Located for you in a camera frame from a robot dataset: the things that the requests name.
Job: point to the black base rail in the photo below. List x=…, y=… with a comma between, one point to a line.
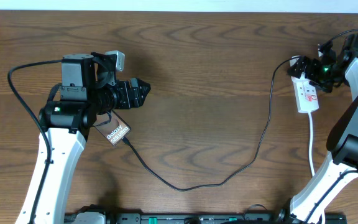
x=96, y=214

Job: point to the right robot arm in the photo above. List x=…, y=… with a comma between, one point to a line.
x=340, y=166

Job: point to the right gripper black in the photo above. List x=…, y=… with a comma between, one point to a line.
x=313, y=64

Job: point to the white power strip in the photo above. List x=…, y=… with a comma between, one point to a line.
x=305, y=95

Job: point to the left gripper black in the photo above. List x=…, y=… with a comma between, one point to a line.
x=126, y=101

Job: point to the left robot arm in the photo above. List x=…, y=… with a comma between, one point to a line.
x=86, y=98

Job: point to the Galaxy S25 Ultra smartphone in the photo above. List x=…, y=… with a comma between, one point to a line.
x=112, y=127

